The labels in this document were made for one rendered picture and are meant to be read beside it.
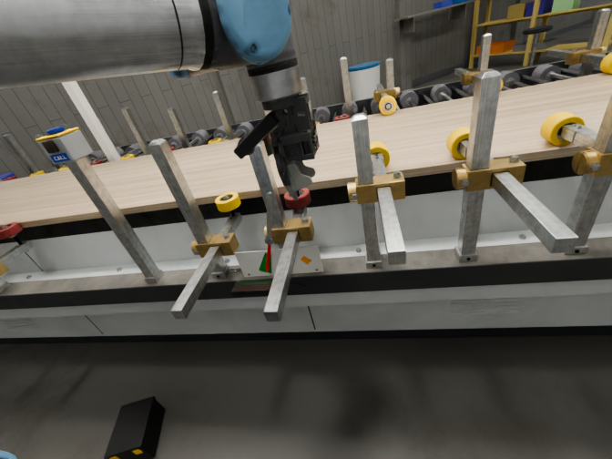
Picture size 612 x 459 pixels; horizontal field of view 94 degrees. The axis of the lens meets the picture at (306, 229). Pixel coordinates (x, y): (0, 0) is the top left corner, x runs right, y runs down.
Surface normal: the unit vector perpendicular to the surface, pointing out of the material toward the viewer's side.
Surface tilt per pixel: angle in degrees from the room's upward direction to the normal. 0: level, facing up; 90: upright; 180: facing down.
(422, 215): 90
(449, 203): 90
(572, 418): 0
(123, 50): 126
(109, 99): 90
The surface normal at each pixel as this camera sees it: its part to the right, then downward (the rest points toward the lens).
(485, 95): -0.12, 0.57
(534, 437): -0.21, -0.81
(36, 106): 0.46, 0.41
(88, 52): 0.57, 0.77
